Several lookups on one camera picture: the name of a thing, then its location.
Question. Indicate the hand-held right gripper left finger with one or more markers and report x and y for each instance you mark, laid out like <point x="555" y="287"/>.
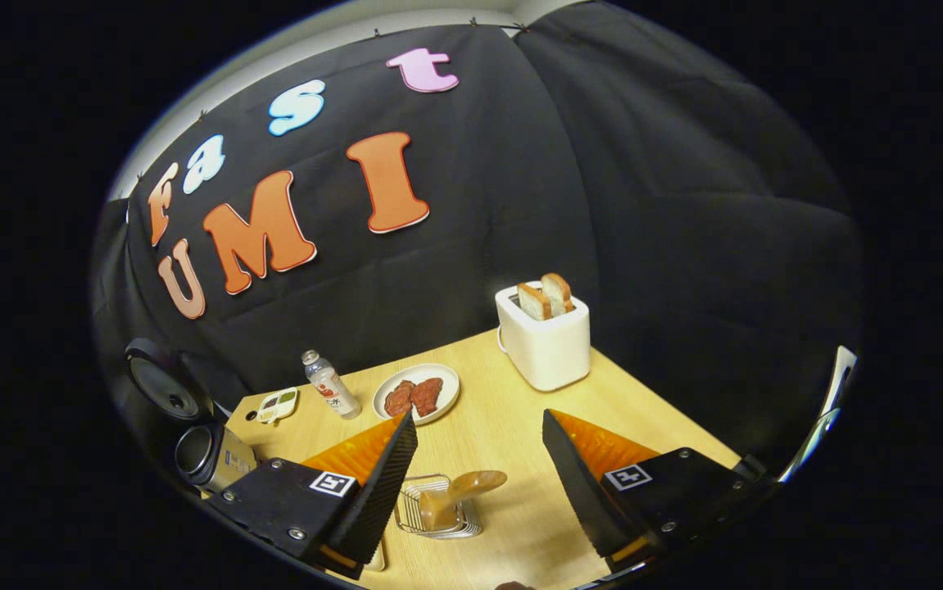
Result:
<point x="381" y="492"/>

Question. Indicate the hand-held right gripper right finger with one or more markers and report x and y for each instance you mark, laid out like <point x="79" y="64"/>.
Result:
<point x="578" y="492"/>

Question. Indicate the wooden spoon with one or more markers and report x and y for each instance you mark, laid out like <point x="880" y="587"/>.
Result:
<point x="471" y="483"/>

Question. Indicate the black and silver rice cooker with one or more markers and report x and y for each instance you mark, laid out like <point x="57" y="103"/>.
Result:
<point x="221" y="459"/>

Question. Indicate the red meat piece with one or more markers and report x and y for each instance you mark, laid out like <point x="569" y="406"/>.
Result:
<point x="398" y="399"/>
<point x="427" y="396"/>

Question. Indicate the clear drink bottle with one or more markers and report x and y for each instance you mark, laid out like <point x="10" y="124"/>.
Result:
<point x="333" y="389"/>

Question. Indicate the white round plate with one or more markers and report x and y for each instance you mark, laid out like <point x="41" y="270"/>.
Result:
<point x="448" y="385"/>

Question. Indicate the white divided bean dish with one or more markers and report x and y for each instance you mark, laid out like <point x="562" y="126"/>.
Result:
<point x="277" y="405"/>

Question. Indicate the white toaster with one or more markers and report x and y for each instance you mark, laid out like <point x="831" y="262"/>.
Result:
<point x="549" y="352"/>

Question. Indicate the toast bread slice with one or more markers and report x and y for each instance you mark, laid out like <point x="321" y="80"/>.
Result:
<point x="558" y="292"/>
<point x="534" y="302"/>

